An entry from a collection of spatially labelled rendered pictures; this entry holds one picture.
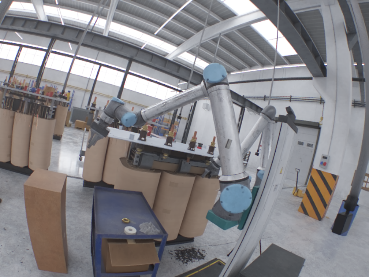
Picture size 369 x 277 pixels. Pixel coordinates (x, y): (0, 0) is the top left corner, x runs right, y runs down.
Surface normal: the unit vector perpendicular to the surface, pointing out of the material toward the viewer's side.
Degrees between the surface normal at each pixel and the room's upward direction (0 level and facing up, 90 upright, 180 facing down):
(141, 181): 90
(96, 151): 90
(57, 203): 90
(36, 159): 90
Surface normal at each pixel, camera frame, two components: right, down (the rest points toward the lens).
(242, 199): -0.27, 0.05
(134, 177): 0.18, 0.09
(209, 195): 0.49, 0.17
